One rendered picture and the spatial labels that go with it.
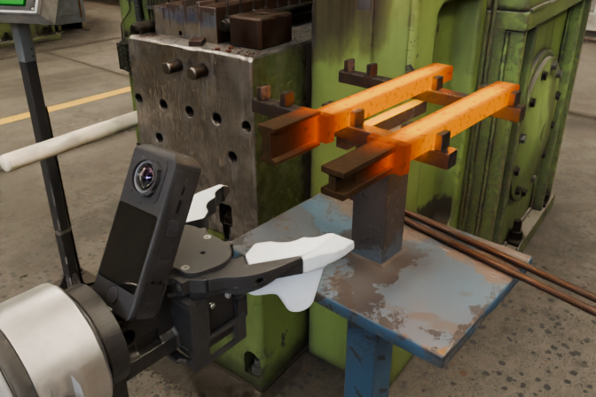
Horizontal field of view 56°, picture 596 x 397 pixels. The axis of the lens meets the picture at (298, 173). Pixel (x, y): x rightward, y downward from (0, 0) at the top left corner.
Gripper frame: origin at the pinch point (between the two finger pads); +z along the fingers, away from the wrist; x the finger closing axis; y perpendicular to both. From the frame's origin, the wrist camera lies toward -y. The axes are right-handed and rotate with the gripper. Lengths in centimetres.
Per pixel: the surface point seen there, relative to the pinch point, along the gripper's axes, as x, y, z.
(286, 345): -53, 86, 57
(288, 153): -10.6, 1.9, 12.0
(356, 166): 1.3, -1.2, 8.6
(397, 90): -10.4, -0.6, 34.6
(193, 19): -73, -1, 49
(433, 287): 0.0, 26.4, 31.5
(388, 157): 0.6, 0.2, 15.5
